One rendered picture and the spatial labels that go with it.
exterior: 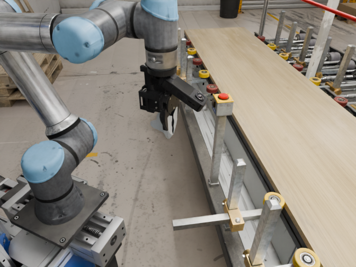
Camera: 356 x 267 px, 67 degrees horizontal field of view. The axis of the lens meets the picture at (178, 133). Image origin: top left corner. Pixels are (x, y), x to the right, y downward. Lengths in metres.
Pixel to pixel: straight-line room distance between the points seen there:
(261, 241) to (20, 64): 0.86
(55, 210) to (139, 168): 1.71
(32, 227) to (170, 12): 0.75
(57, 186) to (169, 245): 1.32
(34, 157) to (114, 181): 1.68
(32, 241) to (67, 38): 0.74
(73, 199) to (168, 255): 1.20
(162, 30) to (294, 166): 0.97
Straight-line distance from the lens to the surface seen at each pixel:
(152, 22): 0.59
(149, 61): 0.63
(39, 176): 0.84
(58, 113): 0.90
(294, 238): 1.21
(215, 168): 1.36
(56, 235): 0.94
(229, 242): 1.27
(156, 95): 0.66
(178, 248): 2.05
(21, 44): 0.63
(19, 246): 1.09
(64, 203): 0.92
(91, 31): 0.52
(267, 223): 0.85
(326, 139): 1.61
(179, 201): 2.28
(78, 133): 0.91
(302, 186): 1.29
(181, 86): 0.65
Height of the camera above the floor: 1.77
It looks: 37 degrees down
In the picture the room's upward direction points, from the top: straight up
